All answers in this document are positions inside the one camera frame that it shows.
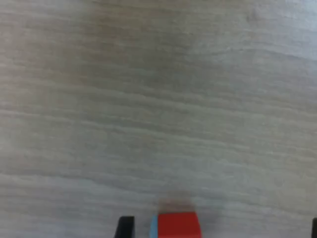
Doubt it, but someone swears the red cube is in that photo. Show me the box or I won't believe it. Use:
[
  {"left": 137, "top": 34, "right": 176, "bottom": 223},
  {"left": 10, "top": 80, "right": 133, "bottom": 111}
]
[{"left": 158, "top": 212, "right": 203, "bottom": 238}]

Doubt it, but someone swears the small table sticker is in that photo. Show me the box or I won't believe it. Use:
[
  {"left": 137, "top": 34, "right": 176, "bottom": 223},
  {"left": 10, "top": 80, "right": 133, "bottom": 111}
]
[{"left": 149, "top": 215, "right": 159, "bottom": 238}]

